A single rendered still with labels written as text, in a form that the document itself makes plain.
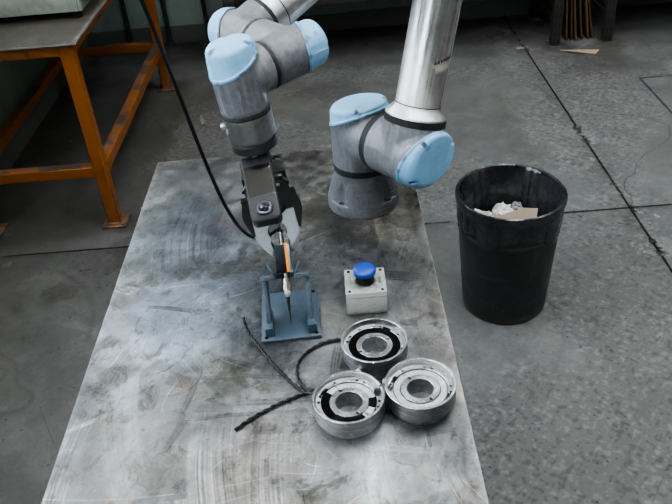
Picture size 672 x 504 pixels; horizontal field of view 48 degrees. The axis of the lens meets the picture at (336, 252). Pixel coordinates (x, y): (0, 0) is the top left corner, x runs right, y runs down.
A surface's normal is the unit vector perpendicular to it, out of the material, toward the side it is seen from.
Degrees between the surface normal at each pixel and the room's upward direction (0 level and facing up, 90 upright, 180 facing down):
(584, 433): 0
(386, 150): 74
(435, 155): 97
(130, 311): 0
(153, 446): 0
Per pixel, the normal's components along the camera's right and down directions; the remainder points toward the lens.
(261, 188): -0.08, -0.40
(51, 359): -0.07, -0.81
